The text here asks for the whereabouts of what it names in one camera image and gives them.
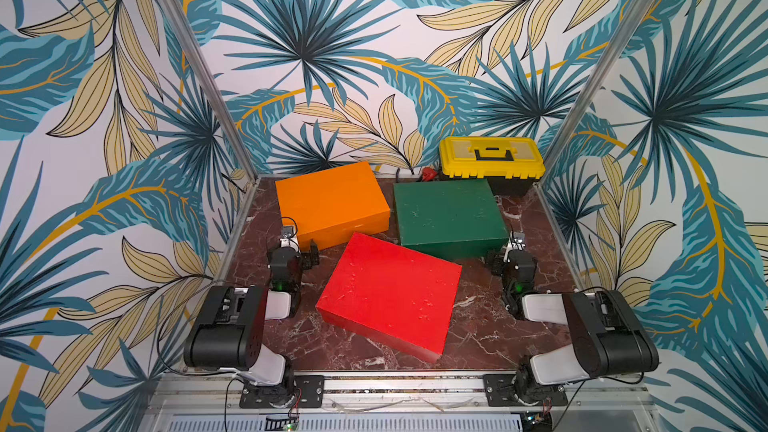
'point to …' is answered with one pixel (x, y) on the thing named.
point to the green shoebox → (453, 220)
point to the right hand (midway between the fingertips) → (511, 251)
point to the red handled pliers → (428, 174)
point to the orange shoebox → (332, 206)
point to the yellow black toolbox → (511, 165)
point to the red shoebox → (391, 296)
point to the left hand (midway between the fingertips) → (296, 244)
